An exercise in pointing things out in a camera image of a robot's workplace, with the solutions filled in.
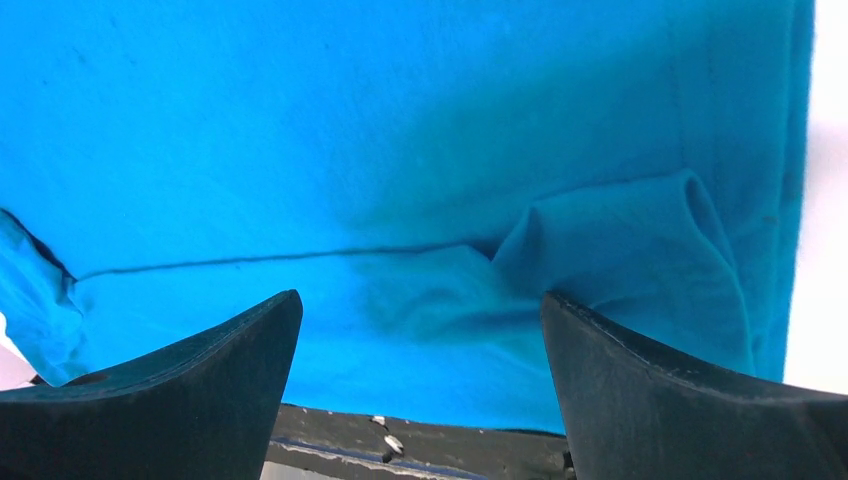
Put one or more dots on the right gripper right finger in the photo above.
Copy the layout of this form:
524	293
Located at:
634	408

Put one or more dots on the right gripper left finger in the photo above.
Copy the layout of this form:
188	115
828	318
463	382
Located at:
201	408

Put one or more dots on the blue t shirt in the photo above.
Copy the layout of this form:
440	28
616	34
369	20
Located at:
421	172

